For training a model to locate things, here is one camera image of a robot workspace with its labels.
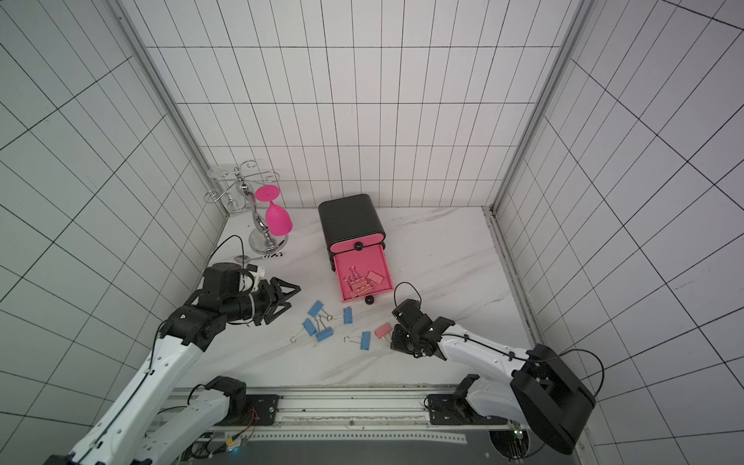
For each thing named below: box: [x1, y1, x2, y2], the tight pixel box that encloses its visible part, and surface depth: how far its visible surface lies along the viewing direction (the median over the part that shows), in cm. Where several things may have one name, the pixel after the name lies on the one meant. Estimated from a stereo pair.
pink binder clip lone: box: [366, 270, 384, 288], surface depth 94 cm
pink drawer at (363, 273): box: [333, 245, 394, 306], surface depth 94 cm
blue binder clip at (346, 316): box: [326, 306, 353, 325], surface depth 92 cm
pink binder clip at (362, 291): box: [348, 283, 373, 298], surface depth 92 cm
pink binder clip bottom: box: [349, 273, 368, 289], surface depth 93 cm
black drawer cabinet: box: [318, 193, 386, 272], surface depth 97 cm
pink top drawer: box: [329, 233, 385, 253], surface depth 91 cm
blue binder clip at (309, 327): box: [289, 317, 317, 343], surface depth 89 cm
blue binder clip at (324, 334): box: [313, 314, 335, 343], surface depth 87 cm
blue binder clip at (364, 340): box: [342, 331, 372, 351], surface depth 87 cm
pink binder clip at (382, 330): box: [373, 322, 393, 345], surface depth 89 cm
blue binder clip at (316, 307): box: [307, 299, 334, 321], surface depth 92 cm
